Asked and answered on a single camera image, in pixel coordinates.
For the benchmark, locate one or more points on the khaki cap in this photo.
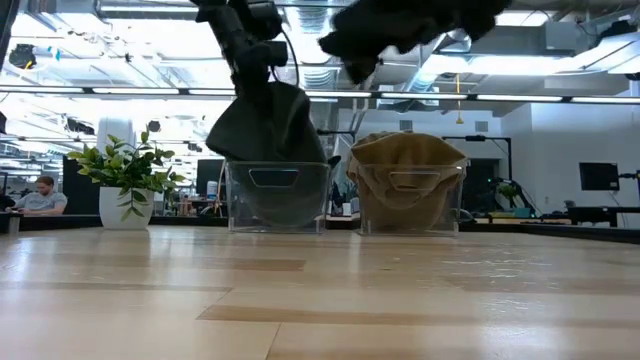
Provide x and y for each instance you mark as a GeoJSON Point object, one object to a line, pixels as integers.
{"type": "Point", "coordinates": [410, 218]}
{"type": "Point", "coordinates": [407, 147]}

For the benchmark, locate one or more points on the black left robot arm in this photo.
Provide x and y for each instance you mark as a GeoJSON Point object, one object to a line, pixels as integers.
{"type": "Point", "coordinates": [225, 15]}

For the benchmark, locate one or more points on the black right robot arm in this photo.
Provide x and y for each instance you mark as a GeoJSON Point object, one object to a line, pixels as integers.
{"type": "Point", "coordinates": [450, 17]}

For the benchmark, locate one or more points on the black desk monitor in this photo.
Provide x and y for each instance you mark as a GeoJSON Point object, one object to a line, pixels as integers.
{"type": "Point", "coordinates": [210, 175]}

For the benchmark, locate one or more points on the long ceiling light strip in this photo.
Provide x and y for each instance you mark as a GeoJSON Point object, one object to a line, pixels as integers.
{"type": "Point", "coordinates": [135, 91]}
{"type": "Point", "coordinates": [515, 98]}

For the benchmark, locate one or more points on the clear plastic bin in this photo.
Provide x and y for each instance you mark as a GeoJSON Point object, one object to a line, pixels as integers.
{"type": "Point", "coordinates": [235, 220]}
{"type": "Point", "coordinates": [462, 220]}

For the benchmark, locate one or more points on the small green potted plant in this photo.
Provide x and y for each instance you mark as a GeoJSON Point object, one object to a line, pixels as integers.
{"type": "Point", "coordinates": [125, 205]}

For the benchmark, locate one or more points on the black partition panel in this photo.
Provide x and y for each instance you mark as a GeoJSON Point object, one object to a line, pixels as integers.
{"type": "Point", "coordinates": [80, 195]}

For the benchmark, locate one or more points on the black ceiling speaker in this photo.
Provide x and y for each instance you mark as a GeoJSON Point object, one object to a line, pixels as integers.
{"type": "Point", "coordinates": [22, 56]}

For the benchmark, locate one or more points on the person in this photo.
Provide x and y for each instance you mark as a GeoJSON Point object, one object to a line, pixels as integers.
{"type": "Point", "coordinates": [42, 201]}

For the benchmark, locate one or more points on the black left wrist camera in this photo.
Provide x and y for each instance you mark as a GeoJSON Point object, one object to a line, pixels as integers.
{"type": "Point", "coordinates": [275, 54]}

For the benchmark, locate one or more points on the black wall monitor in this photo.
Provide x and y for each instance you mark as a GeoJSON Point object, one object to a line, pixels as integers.
{"type": "Point", "coordinates": [600, 176]}

